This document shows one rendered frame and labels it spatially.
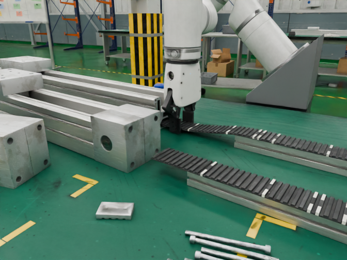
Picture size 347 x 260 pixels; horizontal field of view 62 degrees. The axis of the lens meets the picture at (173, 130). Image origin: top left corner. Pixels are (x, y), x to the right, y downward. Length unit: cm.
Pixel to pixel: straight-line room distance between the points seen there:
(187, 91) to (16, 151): 37
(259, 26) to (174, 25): 46
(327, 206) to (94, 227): 31
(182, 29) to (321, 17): 754
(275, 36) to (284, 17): 718
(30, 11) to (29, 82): 544
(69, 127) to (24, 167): 13
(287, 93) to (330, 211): 60
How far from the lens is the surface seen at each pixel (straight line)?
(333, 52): 815
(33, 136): 56
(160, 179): 52
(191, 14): 65
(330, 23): 811
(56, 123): 67
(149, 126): 55
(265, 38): 104
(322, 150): 61
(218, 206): 46
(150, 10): 390
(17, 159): 55
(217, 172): 47
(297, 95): 98
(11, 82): 84
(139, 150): 55
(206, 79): 368
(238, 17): 106
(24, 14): 636
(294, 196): 45
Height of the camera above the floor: 105
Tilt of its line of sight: 21 degrees down
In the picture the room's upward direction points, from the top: straight up
